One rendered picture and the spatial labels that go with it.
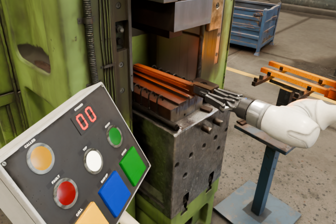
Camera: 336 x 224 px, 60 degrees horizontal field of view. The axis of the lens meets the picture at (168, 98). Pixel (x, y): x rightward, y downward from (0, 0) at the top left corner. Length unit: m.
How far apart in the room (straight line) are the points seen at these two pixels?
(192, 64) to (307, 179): 1.43
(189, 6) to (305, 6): 7.92
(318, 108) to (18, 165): 0.86
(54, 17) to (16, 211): 0.51
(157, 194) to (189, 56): 0.66
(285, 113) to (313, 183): 1.56
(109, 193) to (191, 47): 0.88
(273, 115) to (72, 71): 0.62
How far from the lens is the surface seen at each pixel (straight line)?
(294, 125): 0.92
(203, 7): 1.05
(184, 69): 1.45
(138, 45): 1.52
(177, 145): 1.09
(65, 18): 0.87
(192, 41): 1.37
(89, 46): 0.90
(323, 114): 1.05
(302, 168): 2.57
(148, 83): 1.25
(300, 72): 1.64
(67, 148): 0.64
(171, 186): 1.21
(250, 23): 4.82
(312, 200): 2.33
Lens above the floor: 1.52
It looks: 28 degrees down
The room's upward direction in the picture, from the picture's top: 2 degrees clockwise
